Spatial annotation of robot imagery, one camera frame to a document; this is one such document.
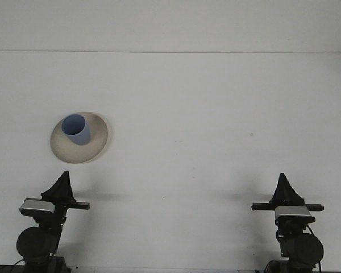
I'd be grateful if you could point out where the pale blue cup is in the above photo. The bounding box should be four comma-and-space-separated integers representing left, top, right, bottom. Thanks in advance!
61, 113, 92, 147

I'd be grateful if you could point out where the pale round plate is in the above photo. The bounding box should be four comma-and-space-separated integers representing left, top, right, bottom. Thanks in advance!
49, 111, 114, 165

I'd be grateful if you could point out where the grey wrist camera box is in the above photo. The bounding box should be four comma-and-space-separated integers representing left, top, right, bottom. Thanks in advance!
19, 199, 56, 217
274, 206, 317, 225

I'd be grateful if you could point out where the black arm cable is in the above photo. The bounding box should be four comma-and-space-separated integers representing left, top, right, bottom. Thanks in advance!
10, 260, 26, 273
275, 224, 315, 243

